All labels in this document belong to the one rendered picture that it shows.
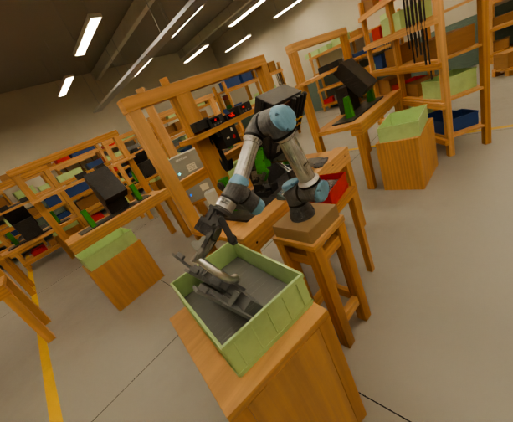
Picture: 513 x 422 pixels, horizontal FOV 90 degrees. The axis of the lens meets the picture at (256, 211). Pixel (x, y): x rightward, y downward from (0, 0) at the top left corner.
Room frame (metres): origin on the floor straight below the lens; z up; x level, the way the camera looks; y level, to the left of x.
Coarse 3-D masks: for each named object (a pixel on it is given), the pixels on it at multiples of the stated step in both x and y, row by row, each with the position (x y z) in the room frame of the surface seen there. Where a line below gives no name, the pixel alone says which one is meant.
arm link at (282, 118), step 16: (272, 112) 1.15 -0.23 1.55; (288, 112) 1.15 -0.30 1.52; (272, 128) 1.15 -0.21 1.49; (288, 128) 1.12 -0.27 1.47; (288, 144) 1.17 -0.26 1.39; (288, 160) 1.21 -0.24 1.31; (304, 160) 1.18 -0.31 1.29; (304, 176) 1.19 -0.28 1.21; (304, 192) 1.21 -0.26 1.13; (320, 192) 1.17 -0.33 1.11
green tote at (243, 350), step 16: (208, 256) 1.30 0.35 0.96; (224, 256) 1.34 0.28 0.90; (240, 256) 1.34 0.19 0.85; (256, 256) 1.14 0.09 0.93; (272, 272) 1.05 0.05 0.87; (288, 272) 0.92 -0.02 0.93; (176, 288) 1.13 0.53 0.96; (288, 288) 0.80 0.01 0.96; (304, 288) 0.84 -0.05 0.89; (272, 304) 0.76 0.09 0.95; (288, 304) 0.79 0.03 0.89; (304, 304) 0.82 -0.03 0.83; (256, 320) 0.72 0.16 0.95; (272, 320) 0.75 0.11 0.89; (288, 320) 0.78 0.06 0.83; (208, 336) 0.85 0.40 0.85; (240, 336) 0.69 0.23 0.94; (256, 336) 0.71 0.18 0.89; (272, 336) 0.74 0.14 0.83; (224, 352) 0.66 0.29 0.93; (240, 352) 0.68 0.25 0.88; (256, 352) 0.70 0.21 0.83; (240, 368) 0.67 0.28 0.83
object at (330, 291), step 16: (336, 240) 1.27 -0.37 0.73; (288, 256) 1.35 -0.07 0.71; (304, 256) 1.25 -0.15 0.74; (320, 256) 1.16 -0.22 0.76; (352, 256) 1.31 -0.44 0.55; (320, 272) 1.16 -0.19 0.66; (352, 272) 1.28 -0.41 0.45; (320, 288) 1.20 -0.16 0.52; (336, 288) 1.18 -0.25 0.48; (352, 288) 1.30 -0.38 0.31; (320, 304) 1.42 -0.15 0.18; (336, 304) 1.16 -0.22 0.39; (352, 304) 1.25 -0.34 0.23; (336, 320) 1.16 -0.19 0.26; (352, 336) 1.18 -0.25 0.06
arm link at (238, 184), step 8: (232, 176) 1.01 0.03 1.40; (240, 176) 0.98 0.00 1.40; (232, 184) 0.96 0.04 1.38; (240, 184) 0.96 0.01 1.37; (248, 184) 0.99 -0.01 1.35; (224, 192) 0.96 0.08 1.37; (232, 192) 0.95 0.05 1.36; (240, 192) 0.95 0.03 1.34; (248, 192) 0.97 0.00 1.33; (232, 200) 0.93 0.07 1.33; (240, 200) 0.96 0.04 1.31
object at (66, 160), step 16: (96, 144) 7.95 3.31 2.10; (64, 160) 7.45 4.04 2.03; (96, 160) 7.86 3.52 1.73; (0, 176) 6.69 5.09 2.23; (32, 176) 6.90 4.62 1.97; (64, 176) 7.30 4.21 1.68; (16, 192) 6.68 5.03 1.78; (80, 192) 7.36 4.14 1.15; (32, 208) 6.73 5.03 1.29; (48, 208) 6.83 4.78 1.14; (80, 208) 7.25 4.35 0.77; (0, 240) 6.15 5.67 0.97; (48, 240) 6.75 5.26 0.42; (16, 256) 6.16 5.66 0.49; (32, 256) 6.49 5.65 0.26
